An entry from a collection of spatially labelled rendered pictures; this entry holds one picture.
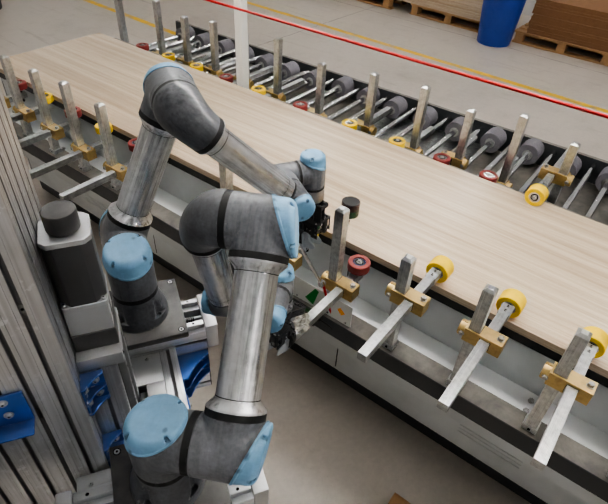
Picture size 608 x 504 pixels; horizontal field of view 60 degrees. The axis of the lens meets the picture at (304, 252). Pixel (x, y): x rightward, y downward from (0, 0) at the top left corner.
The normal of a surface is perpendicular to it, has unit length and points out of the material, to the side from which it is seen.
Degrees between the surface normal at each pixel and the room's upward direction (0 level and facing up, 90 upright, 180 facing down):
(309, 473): 0
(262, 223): 44
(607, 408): 90
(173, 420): 8
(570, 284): 0
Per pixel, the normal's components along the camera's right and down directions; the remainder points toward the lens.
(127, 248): 0.09, -0.68
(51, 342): 0.34, 0.62
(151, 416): -0.08, -0.77
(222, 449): -0.07, -0.12
